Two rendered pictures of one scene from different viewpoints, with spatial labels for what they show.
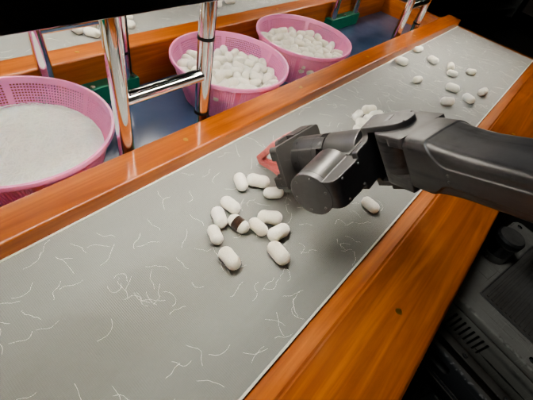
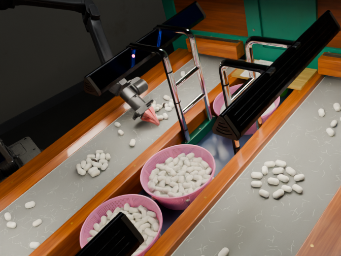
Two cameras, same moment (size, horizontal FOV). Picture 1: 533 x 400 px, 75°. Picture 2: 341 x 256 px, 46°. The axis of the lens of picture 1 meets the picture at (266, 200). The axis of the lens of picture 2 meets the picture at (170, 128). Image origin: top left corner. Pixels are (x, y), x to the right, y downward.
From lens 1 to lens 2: 189 cm
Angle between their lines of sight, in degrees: 96
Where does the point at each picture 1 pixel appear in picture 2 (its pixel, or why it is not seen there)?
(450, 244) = (95, 116)
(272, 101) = (151, 149)
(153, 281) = (185, 91)
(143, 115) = (223, 156)
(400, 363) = not seen: hidden behind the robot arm
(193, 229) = not seen: hidden behind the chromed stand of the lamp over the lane
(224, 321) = (167, 90)
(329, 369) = not seen: hidden behind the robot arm
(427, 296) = (111, 102)
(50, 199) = (218, 90)
